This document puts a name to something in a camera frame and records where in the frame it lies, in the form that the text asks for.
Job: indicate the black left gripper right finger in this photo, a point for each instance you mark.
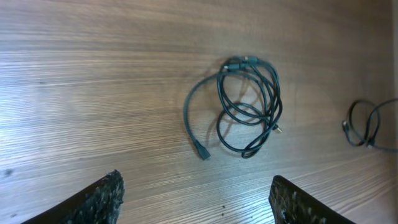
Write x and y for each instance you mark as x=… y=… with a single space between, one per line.
x=292 y=205

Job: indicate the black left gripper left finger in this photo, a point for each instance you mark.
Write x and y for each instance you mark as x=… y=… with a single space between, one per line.
x=98 y=203

